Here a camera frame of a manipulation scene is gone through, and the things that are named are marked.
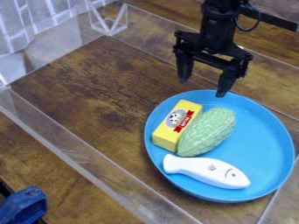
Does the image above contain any white fish toy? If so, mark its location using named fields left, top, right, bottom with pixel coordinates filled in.
left=163, top=154, right=251, bottom=189

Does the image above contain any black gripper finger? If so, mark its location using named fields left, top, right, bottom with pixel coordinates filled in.
left=217, top=66, right=246, bottom=98
left=177, top=52, right=194, bottom=83

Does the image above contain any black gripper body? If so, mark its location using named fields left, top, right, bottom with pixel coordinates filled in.
left=173, top=5, right=253, bottom=70

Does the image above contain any blue round plastic tray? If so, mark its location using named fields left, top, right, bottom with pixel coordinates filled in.
left=145, top=90, right=295, bottom=203

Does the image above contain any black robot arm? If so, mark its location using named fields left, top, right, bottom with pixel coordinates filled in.
left=173, top=0, right=254, bottom=98

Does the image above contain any clear acrylic enclosure wall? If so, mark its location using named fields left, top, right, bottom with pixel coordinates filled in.
left=0, top=0, right=299, bottom=224

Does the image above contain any black cable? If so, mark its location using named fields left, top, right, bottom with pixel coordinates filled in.
left=233, top=0, right=262, bottom=33

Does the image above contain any white patterned curtain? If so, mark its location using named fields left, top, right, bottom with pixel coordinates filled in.
left=0, top=0, right=117, bottom=57

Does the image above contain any yellow butter block toy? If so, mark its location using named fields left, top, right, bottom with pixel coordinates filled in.
left=153, top=100, right=202, bottom=152

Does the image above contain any green bitter gourd toy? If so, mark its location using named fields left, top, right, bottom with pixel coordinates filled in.
left=178, top=108, right=237, bottom=157

